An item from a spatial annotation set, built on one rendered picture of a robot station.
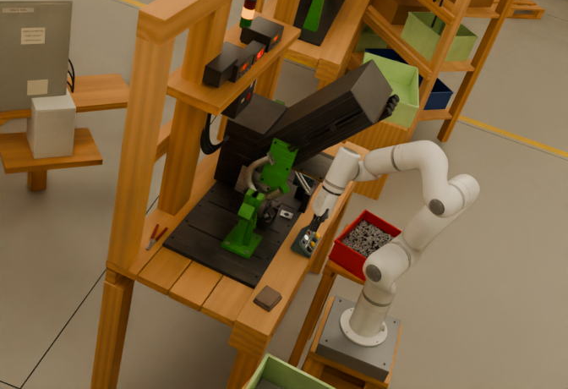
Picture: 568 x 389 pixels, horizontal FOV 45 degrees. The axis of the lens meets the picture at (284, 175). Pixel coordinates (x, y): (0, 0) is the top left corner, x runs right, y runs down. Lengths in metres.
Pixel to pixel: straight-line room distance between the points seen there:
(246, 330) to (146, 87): 0.99
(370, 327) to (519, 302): 2.23
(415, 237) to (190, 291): 0.90
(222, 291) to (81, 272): 1.36
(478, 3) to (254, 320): 3.54
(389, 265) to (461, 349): 1.89
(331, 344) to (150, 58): 1.24
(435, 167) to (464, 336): 2.23
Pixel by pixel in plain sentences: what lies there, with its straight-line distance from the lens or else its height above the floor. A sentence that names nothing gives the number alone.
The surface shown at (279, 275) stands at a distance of 2.81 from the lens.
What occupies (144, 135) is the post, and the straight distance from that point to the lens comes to 2.31.
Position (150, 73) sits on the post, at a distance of 2.19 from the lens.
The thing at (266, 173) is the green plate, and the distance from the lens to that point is 2.94.
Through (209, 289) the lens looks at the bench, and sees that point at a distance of 2.70.
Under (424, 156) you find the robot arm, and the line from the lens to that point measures 2.21.
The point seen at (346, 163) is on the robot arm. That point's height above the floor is 1.52.
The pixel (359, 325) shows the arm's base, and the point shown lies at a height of 0.97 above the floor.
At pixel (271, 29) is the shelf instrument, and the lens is 2.99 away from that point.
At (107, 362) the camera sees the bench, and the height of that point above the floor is 0.29.
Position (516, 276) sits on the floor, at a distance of 4.93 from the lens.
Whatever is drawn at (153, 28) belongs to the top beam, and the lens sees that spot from 2.12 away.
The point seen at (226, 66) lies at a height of 1.63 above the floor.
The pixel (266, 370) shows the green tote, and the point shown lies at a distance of 2.51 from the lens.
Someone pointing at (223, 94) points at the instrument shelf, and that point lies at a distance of 2.57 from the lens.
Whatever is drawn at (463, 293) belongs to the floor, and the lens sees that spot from 4.57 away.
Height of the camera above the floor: 2.83
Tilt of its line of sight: 35 degrees down
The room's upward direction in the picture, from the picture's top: 17 degrees clockwise
